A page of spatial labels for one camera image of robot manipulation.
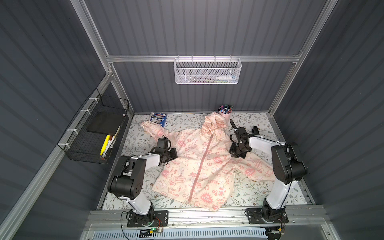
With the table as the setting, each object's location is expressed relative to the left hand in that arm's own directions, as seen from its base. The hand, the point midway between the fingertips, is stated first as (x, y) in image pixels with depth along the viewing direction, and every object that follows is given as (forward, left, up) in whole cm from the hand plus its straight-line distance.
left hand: (178, 154), depth 96 cm
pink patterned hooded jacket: (-13, -16, -1) cm, 21 cm away
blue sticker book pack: (+32, +16, +1) cm, 35 cm away
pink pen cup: (+26, -34, +9) cm, 44 cm away
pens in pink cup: (+29, -33, +13) cm, 46 cm away
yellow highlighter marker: (-9, +32, +25) cm, 42 cm away
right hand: (0, -36, -1) cm, 36 cm away
